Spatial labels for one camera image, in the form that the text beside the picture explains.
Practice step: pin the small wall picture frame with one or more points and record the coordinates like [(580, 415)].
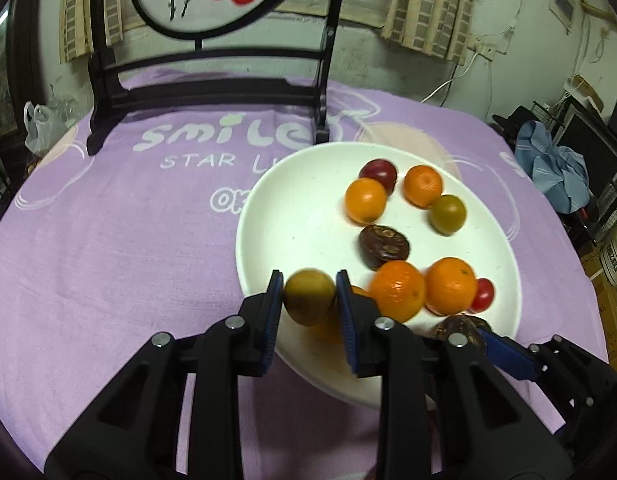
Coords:
[(562, 7)]

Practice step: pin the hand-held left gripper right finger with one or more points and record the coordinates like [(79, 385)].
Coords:
[(346, 325)]

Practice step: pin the blue cloth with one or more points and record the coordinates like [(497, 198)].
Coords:
[(553, 170)]

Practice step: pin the black monitor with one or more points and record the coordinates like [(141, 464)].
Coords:
[(583, 140)]

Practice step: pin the white plastic bag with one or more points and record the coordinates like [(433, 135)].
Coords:
[(38, 125)]

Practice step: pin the white plate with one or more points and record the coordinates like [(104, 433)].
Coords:
[(308, 220)]

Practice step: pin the beige checked curtain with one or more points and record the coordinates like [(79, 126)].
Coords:
[(88, 10), (428, 5)]

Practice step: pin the small smooth orange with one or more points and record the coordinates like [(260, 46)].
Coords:
[(366, 200)]

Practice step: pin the large mandarin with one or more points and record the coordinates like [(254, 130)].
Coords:
[(398, 290), (422, 186), (451, 285)]

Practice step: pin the dark red plum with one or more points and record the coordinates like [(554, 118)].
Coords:
[(379, 172)]

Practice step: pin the small yellow-green fruit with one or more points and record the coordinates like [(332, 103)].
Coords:
[(308, 296)]

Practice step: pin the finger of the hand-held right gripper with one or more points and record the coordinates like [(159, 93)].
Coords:
[(510, 355)]

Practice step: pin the green-yellow citrus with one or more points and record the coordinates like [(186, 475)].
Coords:
[(448, 214)]

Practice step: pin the white wall power strip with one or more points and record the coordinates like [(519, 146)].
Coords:
[(488, 51)]

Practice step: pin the purple printed tablecloth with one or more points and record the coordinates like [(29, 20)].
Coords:
[(113, 260)]

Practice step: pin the dark brown wrinkled fruit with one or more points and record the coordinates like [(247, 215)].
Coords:
[(458, 327), (384, 246)]

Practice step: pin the red cherry tomato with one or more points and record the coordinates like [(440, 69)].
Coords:
[(483, 294)]

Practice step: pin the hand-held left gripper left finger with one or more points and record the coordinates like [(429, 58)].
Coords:
[(273, 325)]

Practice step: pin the dark framed painting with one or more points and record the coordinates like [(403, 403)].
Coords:
[(1, 70)]

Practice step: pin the white plastic bucket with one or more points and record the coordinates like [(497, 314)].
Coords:
[(615, 260)]

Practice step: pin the cardboard box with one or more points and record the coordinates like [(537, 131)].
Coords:
[(613, 310)]

